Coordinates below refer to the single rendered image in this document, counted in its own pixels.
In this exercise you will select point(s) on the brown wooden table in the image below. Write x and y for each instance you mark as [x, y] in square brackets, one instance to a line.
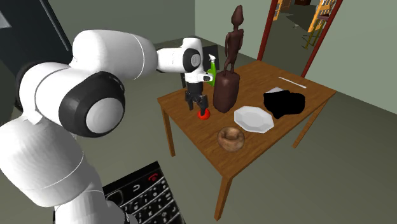
[201, 136]

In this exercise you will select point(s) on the small red round object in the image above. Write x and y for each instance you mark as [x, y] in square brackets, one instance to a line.
[199, 115]

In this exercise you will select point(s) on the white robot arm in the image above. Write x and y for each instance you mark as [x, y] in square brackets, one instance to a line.
[105, 59]

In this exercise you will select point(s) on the green spray bottle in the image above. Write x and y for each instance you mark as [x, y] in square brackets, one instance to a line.
[212, 72]

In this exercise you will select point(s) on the white octagonal plate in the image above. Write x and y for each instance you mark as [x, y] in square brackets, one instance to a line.
[252, 119]

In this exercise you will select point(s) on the dark brown wooden figure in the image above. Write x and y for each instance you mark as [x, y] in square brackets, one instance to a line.
[226, 93]

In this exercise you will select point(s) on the yellow wooden chair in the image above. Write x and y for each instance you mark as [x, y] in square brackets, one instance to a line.
[321, 18]

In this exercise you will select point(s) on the white flat piece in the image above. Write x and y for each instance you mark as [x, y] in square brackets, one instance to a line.
[274, 90]

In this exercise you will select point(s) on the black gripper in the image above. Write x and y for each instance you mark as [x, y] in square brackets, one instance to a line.
[194, 90]

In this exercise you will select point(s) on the thin white stick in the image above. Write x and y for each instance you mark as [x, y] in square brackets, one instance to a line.
[291, 82]

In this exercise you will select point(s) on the phone keypad patterned robot stand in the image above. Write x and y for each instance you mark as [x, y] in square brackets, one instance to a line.
[149, 195]

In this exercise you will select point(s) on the dark blue door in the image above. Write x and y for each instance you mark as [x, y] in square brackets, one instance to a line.
[28, 28]

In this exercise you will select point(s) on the red door frame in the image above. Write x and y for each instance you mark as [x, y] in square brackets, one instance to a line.
[263, 37]

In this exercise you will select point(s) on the brown doughnut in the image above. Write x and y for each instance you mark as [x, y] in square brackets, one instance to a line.
[225, 143]

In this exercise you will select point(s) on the black lumpy object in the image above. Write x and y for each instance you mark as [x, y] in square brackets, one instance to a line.
[283, 104]

